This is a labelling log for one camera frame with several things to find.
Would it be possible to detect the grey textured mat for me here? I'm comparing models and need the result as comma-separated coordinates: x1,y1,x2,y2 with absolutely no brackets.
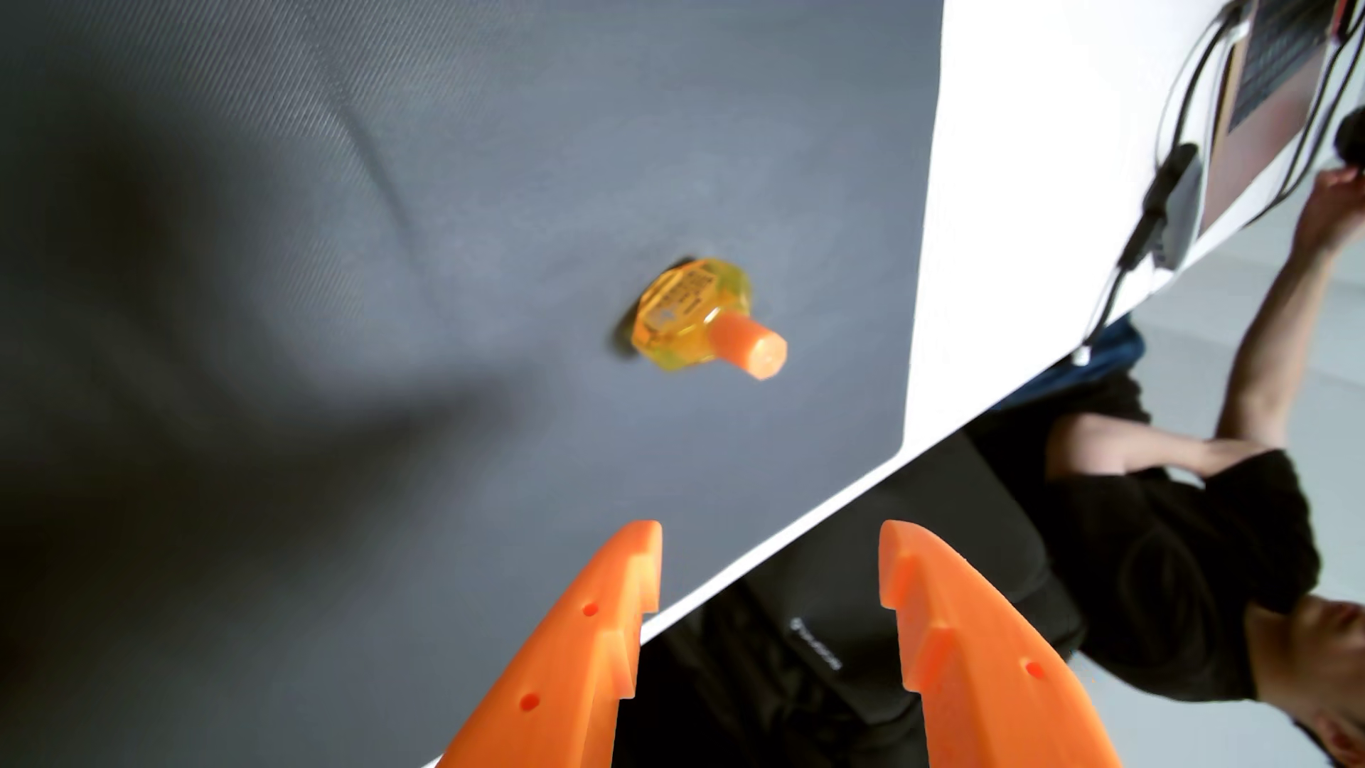
0,0,946,768

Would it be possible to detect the silver laptop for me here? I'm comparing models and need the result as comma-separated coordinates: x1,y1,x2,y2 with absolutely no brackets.
1157,0,1365,270

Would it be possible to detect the person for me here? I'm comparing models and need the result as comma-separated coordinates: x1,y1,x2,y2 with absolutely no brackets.
965,368,1365,767

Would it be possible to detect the blue fabric item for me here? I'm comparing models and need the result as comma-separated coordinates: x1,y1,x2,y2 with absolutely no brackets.
990,318,1149,413

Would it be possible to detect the black power adapter cable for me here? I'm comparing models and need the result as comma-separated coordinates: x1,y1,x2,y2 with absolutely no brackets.
1071,0,1254,366

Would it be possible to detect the black bag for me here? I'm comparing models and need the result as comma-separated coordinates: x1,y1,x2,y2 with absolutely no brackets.
613,435,1087,768

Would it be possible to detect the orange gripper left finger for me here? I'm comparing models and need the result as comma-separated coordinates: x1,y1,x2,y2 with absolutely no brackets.
437,519,665,768

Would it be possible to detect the yellow eyedrop bottle orange cap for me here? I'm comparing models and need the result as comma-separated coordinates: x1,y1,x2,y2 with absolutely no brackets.
629,258,791,382

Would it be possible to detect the person's hand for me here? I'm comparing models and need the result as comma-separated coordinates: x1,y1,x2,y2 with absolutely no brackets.
1291,165,1365,260

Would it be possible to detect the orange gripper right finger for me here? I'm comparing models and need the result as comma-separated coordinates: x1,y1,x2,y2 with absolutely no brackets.
877,519,1123,768

